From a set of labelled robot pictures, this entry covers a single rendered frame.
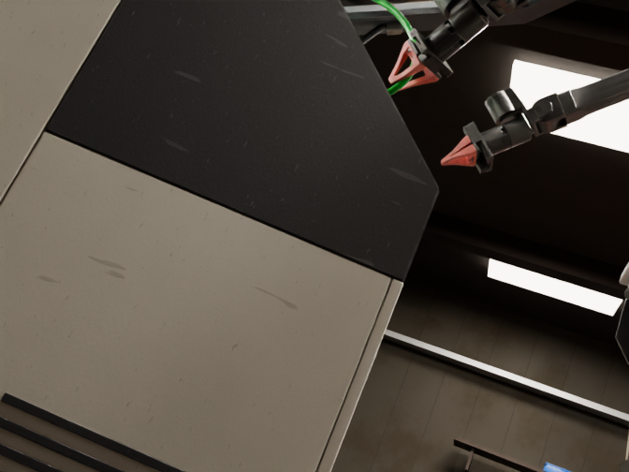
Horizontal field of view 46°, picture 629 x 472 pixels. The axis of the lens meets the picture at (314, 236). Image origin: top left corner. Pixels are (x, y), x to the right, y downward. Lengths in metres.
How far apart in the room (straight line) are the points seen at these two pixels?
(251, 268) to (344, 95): 0.31
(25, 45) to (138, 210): 0.33
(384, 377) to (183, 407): 7.46
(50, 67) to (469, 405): 7.46
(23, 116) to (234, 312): 0.43
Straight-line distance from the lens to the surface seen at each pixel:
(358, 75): 1.21
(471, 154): 1.68
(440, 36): 1.44
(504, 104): 1.74
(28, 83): 1.23
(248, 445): 1.04
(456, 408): 8.37
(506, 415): 8.38
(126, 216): 1.11
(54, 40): 1.26
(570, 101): 1.72
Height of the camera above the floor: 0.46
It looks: 18 degrees up
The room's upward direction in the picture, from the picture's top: 24 degrees clockwise
